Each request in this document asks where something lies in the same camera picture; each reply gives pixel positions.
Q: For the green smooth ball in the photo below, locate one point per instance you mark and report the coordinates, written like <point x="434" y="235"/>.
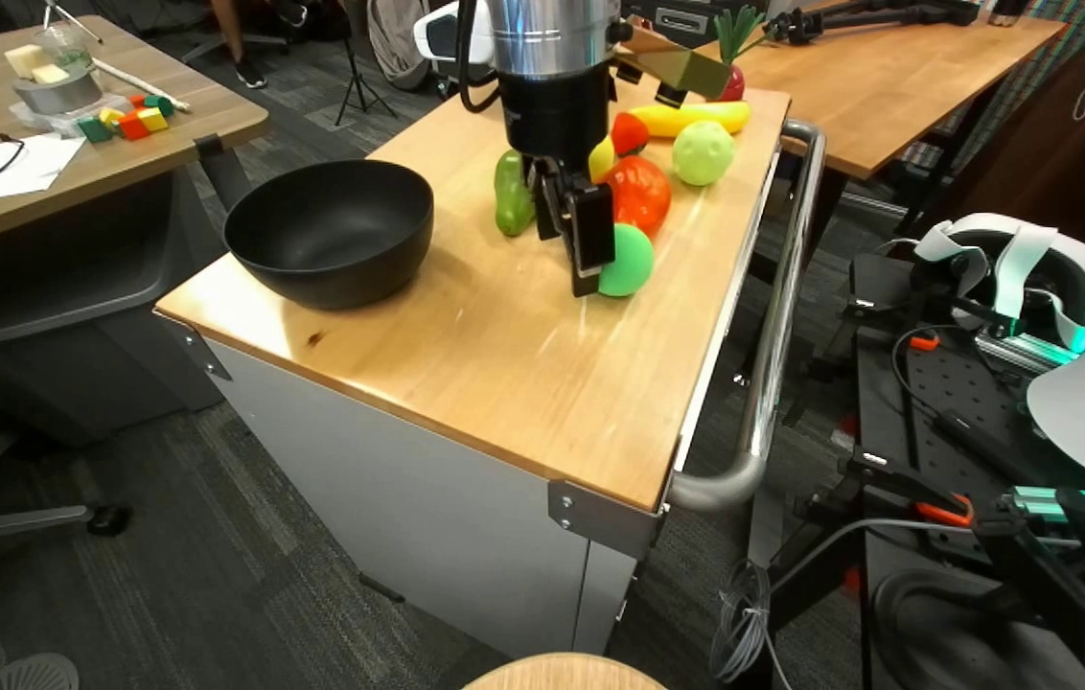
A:
<point x="629" y="267"/>

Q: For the red orange toy apple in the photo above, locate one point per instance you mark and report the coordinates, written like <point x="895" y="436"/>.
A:
<point x="642" y="193"/>

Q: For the colourful toy blocks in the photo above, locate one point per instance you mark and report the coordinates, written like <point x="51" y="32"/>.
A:
<point x="132" y="119"/>

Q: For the metal cart handle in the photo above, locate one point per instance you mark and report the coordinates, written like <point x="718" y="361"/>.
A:
<point x="737" y="483"/>

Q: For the white rolling cart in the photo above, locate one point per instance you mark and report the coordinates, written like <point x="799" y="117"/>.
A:
<point x="491" y="446"/>

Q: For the small red toy strawberry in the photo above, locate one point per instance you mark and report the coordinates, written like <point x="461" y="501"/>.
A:
<point x="627" y="130"/>

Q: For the black bowl near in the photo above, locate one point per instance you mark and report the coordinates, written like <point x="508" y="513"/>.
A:
<point x="336" y="235"/>

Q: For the round wooden stool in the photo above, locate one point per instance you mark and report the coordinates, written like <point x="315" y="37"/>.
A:
<point x="564" y="672"/>

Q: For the wooden desk back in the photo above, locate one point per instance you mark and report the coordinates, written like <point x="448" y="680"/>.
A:
<point x="872" y="94"/>

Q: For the clear plastic container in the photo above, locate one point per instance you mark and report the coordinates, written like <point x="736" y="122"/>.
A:
<point x="57" y="69"/>

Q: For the white VR headset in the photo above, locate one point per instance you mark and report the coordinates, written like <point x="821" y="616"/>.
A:
<point x="1019" y="286"/>

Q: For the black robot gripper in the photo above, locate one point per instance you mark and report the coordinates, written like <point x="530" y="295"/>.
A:
<point x="558" y="122"/>

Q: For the yellow toy banana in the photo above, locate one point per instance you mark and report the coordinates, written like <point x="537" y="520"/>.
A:
<point x="664" y="122"/>

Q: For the green toy avocado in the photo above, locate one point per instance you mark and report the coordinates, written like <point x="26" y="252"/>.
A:
<point x="513" y="197"/>

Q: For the light green dimpled ball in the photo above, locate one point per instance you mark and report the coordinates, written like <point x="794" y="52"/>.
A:
<point x="704" y="153"/>

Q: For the red toy radish green leaves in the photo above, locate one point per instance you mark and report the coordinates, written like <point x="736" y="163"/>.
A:
<point x="737" y="32"/>

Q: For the yellow ball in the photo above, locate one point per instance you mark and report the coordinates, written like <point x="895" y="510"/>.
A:
<point x="601" y="157"/>

